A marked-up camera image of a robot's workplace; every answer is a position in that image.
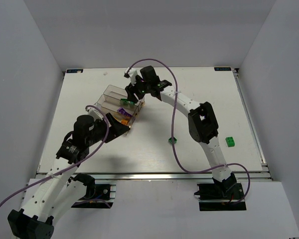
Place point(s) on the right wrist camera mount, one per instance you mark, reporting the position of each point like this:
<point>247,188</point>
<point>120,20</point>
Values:
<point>131,73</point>

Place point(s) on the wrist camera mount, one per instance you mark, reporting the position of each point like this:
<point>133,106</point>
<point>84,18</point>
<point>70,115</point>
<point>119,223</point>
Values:
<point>94,112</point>
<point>131,73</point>

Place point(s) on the purple lego brick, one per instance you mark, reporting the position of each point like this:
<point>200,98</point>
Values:
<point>127,114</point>

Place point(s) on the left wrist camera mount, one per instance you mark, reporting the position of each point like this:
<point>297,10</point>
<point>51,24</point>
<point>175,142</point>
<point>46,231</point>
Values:
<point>94,112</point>

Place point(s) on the light green lego brick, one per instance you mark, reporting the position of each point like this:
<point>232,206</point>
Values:
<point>230,141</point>

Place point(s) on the purple curved lego piece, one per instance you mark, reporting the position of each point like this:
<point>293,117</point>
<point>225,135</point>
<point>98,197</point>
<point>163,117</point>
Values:
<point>121,110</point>

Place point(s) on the clear three-compartment container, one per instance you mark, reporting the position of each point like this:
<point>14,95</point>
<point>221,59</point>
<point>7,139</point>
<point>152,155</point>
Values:
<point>109,102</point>

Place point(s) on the small green lego brick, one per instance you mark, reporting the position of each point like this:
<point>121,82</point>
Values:
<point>124,102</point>

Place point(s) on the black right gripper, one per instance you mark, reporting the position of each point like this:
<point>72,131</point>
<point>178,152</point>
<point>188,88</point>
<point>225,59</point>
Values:
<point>133,92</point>

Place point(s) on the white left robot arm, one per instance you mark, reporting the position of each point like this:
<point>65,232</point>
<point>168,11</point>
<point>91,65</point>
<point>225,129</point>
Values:
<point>59,190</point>

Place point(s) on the blue label corner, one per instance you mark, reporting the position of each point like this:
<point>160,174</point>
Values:
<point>74,71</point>
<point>222,69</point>

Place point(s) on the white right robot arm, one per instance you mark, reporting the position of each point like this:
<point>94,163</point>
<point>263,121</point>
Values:
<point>202,122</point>

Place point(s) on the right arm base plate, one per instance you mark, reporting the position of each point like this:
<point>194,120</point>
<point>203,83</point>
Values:
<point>212,199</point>

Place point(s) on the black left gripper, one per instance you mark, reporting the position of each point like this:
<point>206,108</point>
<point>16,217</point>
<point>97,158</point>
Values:
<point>110,128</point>

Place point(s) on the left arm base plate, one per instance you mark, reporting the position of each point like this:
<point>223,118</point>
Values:
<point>100,197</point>

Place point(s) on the yellow rounded lego piece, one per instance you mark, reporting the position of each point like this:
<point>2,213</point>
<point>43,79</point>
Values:
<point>124,122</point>

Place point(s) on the blue label right corner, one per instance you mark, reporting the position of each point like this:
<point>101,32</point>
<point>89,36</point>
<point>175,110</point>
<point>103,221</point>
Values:
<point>222,69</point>

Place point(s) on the blue label left corner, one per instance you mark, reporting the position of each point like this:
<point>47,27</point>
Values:
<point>74,71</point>

